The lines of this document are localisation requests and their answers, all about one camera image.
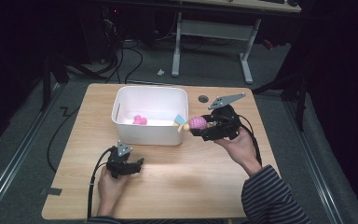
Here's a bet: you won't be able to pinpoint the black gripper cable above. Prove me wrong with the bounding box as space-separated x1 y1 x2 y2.
236 113 263 166
86 147 114 219

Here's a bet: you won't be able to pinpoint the person's left hand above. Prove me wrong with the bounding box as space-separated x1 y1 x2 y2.
97 165 132 217

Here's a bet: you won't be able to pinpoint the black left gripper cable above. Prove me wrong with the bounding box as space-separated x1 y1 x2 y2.
86 147 114 219

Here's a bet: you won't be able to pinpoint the metal floor rail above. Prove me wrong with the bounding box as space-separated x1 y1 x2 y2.
282 100 345 224
0 83 63 217

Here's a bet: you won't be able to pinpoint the black stand legs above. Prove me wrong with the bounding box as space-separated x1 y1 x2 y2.
251 69 310 133
38 51 106 112

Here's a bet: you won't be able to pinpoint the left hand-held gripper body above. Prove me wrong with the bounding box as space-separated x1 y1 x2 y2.
105 140 135 180

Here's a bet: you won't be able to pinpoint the bundle of black cables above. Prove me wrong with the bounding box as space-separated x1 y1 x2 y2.
64 38 145 85

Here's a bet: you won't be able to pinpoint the white-framed wooden desk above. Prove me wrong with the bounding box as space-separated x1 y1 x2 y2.
171 0 302 86

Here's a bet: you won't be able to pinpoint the person's right hand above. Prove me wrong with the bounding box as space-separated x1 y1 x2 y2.
213 126 264 177

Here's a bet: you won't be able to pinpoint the pink bone toy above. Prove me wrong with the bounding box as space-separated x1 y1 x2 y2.
131 114 148 126

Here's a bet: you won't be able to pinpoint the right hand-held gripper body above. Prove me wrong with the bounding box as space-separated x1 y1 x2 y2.
206 91 247 142

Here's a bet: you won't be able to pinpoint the black computer tower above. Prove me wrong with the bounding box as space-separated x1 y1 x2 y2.
99 5 123 63

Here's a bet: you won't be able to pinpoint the white plastic bin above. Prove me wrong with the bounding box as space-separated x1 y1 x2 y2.
111 85 189 147

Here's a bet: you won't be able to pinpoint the pink ball rope toy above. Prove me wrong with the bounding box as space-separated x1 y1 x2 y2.
172 113 209 133

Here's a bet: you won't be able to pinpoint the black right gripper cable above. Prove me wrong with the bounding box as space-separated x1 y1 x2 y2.
236 113 263 166

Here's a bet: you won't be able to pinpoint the black floor cable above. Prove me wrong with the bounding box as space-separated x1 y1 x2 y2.
46 105 82 174

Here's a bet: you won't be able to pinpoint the grey tape piece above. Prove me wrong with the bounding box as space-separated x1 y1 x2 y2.
39 187 63 197

